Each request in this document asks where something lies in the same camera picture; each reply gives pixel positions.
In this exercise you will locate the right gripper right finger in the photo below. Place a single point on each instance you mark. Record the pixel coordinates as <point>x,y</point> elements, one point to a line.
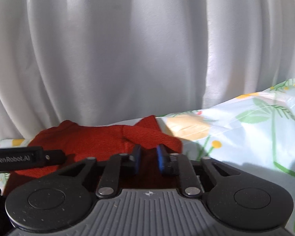
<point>177,164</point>

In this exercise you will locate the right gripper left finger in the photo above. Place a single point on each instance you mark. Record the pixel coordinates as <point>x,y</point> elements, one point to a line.
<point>117,168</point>

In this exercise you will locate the red knit sweater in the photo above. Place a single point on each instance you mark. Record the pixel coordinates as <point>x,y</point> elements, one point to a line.
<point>79,142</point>

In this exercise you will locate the floral bed sheet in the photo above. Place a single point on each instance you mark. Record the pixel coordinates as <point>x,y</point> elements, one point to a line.
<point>242,151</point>

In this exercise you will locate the white curtain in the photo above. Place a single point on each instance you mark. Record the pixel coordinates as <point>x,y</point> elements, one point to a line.
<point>97,62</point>

